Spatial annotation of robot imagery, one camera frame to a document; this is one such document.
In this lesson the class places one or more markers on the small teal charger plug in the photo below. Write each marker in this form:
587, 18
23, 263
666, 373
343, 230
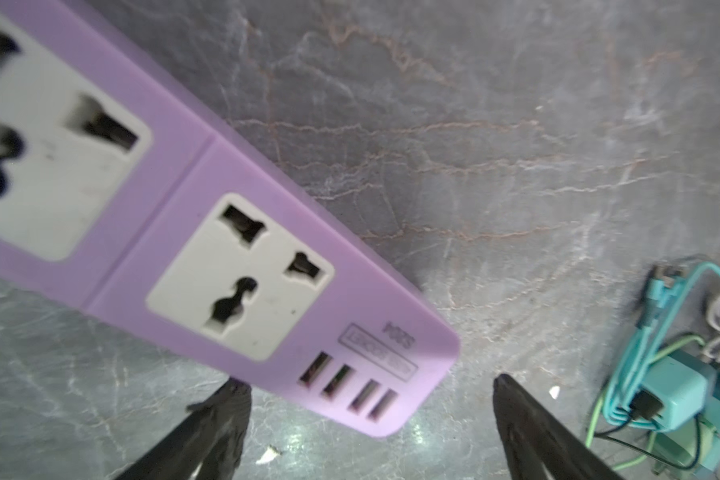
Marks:
674, 390

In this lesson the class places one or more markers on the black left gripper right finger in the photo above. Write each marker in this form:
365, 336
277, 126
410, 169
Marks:
536, 444

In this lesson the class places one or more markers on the green charger plug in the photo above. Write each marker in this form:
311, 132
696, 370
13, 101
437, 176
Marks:
679, 447

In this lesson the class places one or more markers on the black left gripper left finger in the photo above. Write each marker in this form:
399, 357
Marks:
208, 444

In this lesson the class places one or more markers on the purple power strip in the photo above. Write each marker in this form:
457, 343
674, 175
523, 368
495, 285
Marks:
124, 197

